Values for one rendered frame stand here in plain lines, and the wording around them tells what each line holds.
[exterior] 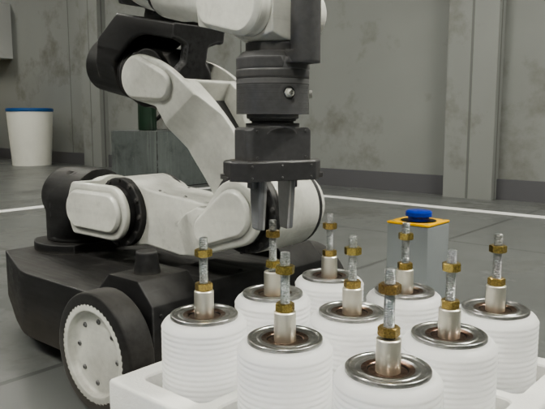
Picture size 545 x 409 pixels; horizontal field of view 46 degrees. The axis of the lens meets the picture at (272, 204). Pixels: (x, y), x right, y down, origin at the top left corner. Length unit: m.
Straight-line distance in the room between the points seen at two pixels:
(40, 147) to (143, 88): 5.56
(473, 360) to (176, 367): 0.30
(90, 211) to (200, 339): 0.72
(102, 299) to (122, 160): 3.62
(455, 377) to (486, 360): 0.03
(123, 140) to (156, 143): 0.36
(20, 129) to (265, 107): 6.05
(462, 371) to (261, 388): 0.19
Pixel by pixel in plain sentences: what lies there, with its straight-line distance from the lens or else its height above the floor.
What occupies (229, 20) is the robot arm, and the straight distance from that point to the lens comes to 0.75.
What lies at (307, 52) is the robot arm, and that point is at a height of 0.54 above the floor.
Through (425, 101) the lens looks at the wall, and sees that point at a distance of 4.13.
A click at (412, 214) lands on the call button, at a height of 0.33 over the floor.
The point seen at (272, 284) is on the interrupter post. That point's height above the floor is 0.27.
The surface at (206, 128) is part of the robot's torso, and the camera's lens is 1.14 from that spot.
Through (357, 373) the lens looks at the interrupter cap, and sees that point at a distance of 0.57.
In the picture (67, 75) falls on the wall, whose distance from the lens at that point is 6.98.
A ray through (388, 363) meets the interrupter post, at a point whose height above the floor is 0.26.
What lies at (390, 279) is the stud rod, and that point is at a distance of 0.55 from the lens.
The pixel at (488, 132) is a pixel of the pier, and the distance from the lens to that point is 3.86.
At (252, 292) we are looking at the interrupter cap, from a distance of 0.80.
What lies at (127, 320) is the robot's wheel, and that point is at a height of 0.17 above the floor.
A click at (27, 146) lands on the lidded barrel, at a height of 0.19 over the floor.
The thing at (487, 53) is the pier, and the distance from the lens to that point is 3.89.
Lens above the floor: 0.47
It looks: 8 degrees down
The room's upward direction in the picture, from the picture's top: straight up
